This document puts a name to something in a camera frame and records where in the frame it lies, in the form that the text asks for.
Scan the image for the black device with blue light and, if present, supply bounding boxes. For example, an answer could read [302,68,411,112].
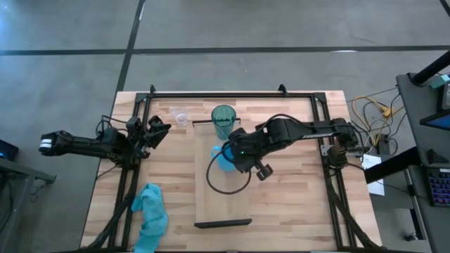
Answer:
[0,139,20,162]

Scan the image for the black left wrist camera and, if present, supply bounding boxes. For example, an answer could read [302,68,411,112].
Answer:
[125,117,143,137]

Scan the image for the grey metal side stand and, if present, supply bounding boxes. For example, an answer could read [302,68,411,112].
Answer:
[0,157,57,253]

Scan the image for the teal cloth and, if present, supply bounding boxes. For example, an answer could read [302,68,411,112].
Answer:
[131,183,169,253]

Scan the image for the blue plastic mug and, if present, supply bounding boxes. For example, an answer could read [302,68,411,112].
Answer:
[210,145,237,173]

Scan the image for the white paper sheet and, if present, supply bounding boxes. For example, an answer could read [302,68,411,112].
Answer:
[361,153,386,197]

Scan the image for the tall teal plastic tumbler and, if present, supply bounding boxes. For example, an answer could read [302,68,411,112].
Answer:
[210,104,237,141]

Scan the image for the light wooden shelf board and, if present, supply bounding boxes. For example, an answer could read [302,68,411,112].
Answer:
[192,118,252,229]

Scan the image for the yellow cable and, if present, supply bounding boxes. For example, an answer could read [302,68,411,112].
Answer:
[350,94,405,148]

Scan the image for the small clear plastic cup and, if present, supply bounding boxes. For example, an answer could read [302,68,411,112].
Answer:
[169,106,189,127]

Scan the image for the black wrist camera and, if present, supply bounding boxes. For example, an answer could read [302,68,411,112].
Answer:
[232,140,255,167]
[125,117,143,137]

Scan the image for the black power box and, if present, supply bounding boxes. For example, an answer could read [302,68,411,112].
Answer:
[377,134,399,152]

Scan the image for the dark grey side desk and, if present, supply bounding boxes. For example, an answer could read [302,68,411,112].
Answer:
[395,72,450,253]

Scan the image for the black slanted pole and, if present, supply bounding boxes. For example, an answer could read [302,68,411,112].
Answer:
[410,50,450,86]

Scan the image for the black metal table frame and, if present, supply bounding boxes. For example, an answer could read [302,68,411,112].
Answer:
[82,84,386,253]

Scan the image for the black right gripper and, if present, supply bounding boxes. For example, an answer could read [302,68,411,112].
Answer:
[227,126,274,182]

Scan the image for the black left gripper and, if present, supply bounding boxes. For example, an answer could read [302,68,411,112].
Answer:
[124,115,172,160]

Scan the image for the black keyboard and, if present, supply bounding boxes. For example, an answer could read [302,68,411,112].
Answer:
[425,167,450,208]

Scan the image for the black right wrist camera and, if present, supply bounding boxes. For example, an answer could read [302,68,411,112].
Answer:
[232,140,255,167]

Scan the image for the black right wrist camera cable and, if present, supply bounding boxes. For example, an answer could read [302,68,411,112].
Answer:
[205,141,253,195]

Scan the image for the black tablet with blue screen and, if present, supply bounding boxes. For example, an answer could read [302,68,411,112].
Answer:
[419,111,450,131]

